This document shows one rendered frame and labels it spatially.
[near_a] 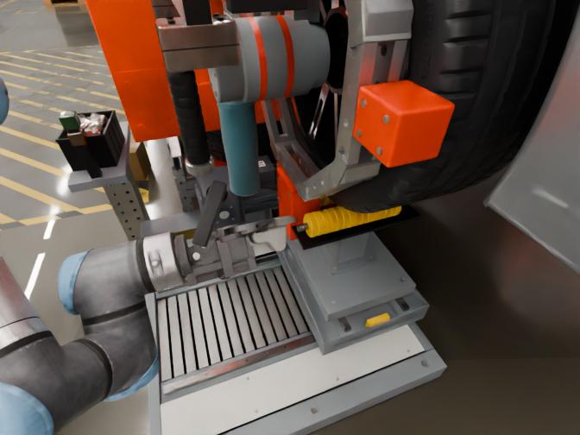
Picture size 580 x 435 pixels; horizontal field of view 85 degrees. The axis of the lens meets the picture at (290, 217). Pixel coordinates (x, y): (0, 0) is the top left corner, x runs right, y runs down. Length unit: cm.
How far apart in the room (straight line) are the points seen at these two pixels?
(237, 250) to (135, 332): 19
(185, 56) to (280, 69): 21
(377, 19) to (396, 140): 14
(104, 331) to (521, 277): 145
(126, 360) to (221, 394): 52
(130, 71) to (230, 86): 53
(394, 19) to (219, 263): 42
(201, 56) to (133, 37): 64
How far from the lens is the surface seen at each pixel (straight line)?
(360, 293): 100
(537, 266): 168
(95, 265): 55
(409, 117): 38
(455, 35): 44
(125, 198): 145
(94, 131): 122
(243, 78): 60
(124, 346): 54
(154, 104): 112
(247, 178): 86
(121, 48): 108
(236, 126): 78
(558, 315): 154
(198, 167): 50
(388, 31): 44
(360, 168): 50
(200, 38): 44
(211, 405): 101
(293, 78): 62
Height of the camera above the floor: 102
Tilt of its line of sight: 41 degrees down
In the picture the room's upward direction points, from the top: straight up
